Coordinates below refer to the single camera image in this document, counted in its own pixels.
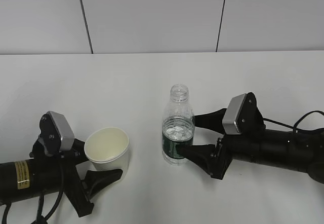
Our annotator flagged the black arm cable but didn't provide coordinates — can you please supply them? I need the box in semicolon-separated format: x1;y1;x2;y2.
260;110;324;135
0;155;65;224

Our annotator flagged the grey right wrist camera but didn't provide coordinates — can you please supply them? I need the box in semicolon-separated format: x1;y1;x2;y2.
222;92;265;135

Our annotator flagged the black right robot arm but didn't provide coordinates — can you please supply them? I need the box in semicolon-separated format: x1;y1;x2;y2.
176;108;323;183

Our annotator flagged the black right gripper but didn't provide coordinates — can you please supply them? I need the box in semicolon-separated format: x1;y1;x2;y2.
176;108;265;180

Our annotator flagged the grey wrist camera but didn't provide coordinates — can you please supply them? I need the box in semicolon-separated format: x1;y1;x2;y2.
38;111;75;157
222;92;265;135

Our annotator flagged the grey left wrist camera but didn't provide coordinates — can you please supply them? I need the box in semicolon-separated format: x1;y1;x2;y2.
38;111;75;157

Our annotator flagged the white paper cup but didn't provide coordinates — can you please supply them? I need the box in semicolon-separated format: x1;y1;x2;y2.
84;127;130;180

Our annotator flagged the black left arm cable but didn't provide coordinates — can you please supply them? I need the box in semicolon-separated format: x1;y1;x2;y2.
0;155;65;224

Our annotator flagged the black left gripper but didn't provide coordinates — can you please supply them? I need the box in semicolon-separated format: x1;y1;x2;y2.
29;139;123;217

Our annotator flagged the clear water bottle green label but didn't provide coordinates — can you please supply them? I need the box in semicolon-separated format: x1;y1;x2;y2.
161;84;195;166

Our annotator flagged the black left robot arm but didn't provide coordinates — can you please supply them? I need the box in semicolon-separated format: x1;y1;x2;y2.
1;139;123;217

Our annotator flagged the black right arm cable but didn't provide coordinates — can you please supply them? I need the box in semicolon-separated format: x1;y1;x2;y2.
260;110;324;135

